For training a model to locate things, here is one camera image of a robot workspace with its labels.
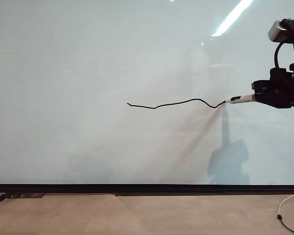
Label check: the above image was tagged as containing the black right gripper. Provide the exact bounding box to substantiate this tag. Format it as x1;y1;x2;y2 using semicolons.
250;66;294;110

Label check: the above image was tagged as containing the white cable with black connector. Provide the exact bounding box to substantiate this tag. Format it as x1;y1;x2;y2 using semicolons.
276;192;294;220

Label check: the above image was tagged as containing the grey floor cable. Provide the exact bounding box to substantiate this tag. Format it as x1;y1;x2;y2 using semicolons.
280;218;294;233

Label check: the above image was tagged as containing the black camera cable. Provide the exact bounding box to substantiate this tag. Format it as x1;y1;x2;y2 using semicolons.
273;42;286;69

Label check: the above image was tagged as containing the white glass whiteboard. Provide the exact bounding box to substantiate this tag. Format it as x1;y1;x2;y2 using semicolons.
0;0;294;185

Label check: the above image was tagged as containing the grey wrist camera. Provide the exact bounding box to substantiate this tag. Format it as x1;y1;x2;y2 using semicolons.
268;19;294;44

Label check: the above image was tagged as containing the black whiteboard frame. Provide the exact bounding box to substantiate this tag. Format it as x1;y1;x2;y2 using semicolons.
0;184;294;194

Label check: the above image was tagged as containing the white whiteboard marker pen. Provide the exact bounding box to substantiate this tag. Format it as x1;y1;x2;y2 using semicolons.
224;94;257;104

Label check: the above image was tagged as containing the black drawn marker line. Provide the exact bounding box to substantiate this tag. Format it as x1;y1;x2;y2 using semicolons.
126;98;226;110

